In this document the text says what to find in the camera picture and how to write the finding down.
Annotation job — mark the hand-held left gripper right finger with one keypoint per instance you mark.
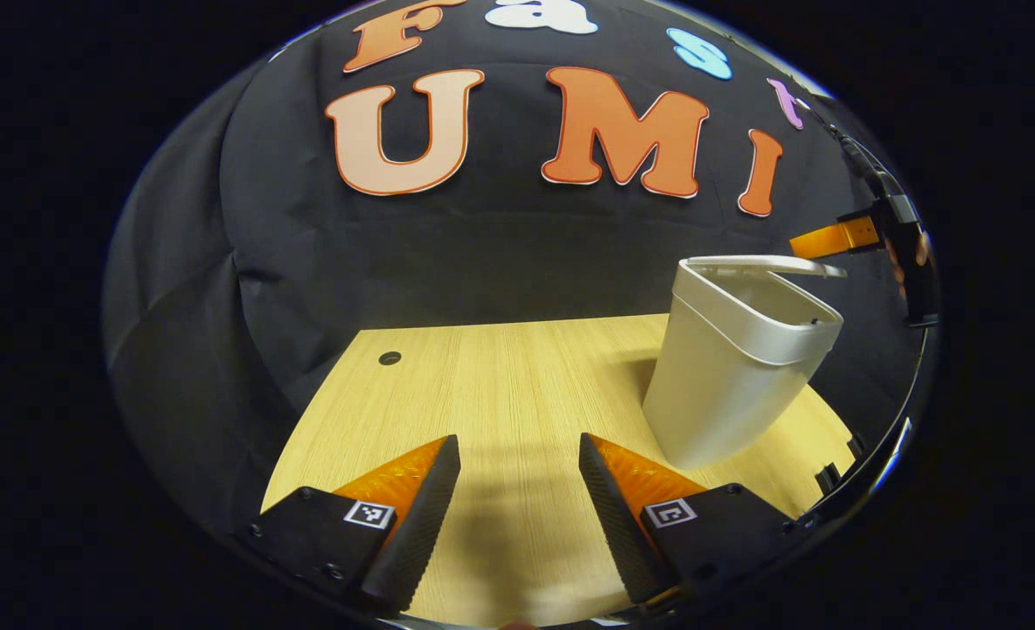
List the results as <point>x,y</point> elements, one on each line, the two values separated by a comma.
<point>613,525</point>

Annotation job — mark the black backdrop cloth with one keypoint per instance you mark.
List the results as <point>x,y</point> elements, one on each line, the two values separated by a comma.
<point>482,254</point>

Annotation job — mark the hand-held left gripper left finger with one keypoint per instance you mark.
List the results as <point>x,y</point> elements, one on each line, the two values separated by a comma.
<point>430,516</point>

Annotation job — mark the white desktop garbage bin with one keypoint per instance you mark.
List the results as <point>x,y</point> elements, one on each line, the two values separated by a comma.
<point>718,385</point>

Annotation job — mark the wooden desktop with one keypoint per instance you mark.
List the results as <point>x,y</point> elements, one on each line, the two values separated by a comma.
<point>500,385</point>

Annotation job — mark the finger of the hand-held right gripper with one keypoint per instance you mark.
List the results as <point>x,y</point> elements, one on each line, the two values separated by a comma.
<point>836,238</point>

